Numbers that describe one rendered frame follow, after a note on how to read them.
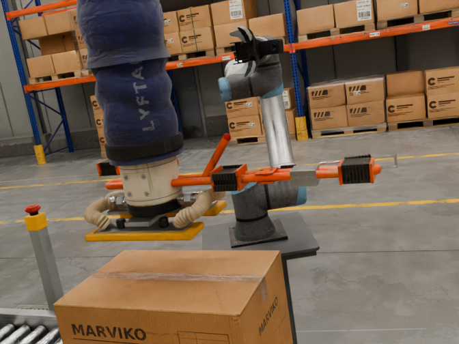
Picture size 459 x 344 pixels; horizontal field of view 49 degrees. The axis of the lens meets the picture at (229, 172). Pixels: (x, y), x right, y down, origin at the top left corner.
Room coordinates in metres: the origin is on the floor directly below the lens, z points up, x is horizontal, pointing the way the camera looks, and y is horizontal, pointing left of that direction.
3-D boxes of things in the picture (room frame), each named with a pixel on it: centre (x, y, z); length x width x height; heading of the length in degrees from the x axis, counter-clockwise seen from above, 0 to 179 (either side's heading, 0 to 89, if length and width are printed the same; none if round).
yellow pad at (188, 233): (1.37, 0.27, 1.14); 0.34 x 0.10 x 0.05; 68
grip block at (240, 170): (1.37, 0.00, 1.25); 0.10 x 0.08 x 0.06; 158
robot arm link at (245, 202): (2.20, -0.08, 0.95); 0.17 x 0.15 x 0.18; 85
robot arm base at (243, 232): (2.20, -0.07, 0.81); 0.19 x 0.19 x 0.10
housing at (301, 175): (1.29, -0.20, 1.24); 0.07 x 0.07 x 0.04; 68
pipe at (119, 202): (1.46, 0.23, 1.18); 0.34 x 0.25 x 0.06; 68
